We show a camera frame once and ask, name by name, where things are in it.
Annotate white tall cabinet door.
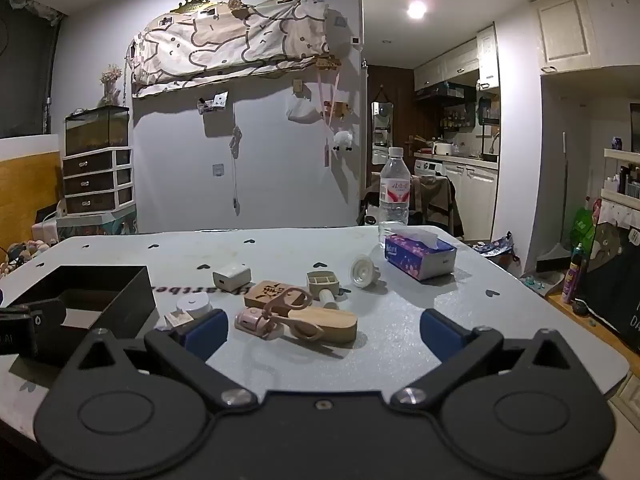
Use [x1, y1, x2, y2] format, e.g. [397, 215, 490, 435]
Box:
[530, 0, 602, 76]

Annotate small beige white block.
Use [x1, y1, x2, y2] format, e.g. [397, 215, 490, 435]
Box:
[165, 310, 194, 332]

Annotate blue patterned bag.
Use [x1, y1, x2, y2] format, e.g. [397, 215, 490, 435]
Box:
[472, 232, 521, 266]

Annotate purple spray can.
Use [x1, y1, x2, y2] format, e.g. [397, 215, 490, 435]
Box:
[562, 243, 586, 304]

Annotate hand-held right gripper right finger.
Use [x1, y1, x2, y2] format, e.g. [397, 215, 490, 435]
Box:
[390, 309, 583, 408]

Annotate clear water bottle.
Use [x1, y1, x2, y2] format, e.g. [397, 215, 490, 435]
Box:
[378, 146, 412, 249]

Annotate chair with draped clothes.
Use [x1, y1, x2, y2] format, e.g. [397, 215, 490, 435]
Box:
[361, 175, 464, 239]

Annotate purple tissue box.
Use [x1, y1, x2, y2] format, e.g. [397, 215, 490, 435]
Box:
[384, 227, 458, 281]

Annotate gold crown ornament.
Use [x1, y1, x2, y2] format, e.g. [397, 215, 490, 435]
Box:
[170, 0, 214, 15]

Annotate white round case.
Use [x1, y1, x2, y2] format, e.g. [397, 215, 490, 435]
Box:
[176, 294, 212, 319]

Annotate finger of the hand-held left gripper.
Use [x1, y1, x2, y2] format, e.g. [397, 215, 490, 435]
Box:
[0, 297, 67, 333]

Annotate yellow wooden panel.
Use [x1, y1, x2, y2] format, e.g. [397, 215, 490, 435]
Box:
[0, 150, 67, 257]

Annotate black chalkboard sign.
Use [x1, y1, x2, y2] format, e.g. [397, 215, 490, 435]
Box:
[577, 220, 640, 349]

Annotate wooden block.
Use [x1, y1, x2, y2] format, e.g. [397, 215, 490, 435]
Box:
[287, 308, 359, 345]

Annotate clear plastic cup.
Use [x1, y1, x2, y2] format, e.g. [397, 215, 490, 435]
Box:
[348, 255, 380, 289]

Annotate white upper kitchen cabinets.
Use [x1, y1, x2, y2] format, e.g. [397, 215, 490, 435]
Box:
[414, 25, 501, 92]

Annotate pink ribbon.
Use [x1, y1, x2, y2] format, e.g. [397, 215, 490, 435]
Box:
[317, 67, 342, 167]

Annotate dried flower vase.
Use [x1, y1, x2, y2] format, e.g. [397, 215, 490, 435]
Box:
[99, 64, 125, 109]

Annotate glass fish tank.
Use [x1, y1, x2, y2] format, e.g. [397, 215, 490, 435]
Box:
[64, 106, 132, 157]

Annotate white charger cube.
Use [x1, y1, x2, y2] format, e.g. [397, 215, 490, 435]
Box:
[212, 266, 252, 290]

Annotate hanging string ornament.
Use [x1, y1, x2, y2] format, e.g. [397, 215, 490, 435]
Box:
[230, 127, 244, 216]

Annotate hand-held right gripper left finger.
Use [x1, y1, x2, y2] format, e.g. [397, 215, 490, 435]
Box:
[60, 308, 258, 408]

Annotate white wall shelf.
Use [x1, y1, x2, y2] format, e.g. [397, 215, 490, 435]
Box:
[600, 147, 640, 197]

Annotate wall card holder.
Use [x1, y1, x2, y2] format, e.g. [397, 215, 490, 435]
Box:
[197, 91, 230, 115]

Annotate white drawer unit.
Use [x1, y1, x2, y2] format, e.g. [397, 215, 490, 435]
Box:
[62, 147, 137, 216]

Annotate small pink device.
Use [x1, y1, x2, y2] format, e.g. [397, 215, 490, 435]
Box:
[235, 308, 277, 337]

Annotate white kitchen counter cabinet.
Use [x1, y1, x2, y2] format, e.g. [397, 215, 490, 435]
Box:
[442, 154, 500, 242]

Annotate carved wooden tag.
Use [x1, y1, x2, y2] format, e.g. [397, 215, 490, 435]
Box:
[244, 280, 297, 311]

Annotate printed cartoon cloth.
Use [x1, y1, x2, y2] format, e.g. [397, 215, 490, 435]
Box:
[130, 0, 331, 99]

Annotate green bag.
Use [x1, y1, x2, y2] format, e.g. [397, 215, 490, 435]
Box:
[570, 207, 597, 247]

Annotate white wall pouch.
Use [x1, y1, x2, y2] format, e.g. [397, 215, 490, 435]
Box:
[286, 97, 321, 122]

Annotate pile of plush toys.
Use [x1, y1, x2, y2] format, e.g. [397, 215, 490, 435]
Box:
[0, 240, 52, 277]

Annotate wall mirror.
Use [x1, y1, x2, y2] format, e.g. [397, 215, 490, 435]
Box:
[371, 101, 394, 164]

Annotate black storage box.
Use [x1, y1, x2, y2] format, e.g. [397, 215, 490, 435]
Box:
[2, 265, 157, 357]

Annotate teal patterned box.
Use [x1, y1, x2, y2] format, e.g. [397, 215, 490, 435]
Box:
[56, 207, 139, 239]

